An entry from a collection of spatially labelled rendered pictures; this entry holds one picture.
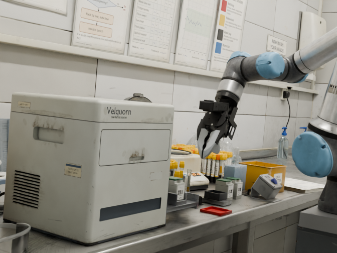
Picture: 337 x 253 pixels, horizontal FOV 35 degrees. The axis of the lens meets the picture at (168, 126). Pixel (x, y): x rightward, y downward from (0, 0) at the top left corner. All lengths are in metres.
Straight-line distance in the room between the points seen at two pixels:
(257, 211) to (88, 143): 0.76
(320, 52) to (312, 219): 0.47
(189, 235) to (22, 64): 0.79
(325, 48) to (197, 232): 0.63
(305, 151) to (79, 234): 0.61
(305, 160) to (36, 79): 0.91
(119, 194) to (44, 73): 0.77
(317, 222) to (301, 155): 0.19
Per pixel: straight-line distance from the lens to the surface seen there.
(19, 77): 1.76
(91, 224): 1.11
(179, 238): 1.32
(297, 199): 2.01
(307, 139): 1.39
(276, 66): 1.55
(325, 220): 1.47
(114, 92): 2.09
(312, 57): 1.60
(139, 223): 1.24
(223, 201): 1.65
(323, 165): 1.38
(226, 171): 1.85
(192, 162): 1.92
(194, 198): 1.47
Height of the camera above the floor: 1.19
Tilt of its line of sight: 3 degrees down
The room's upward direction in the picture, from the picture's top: 5 degrees clockwise
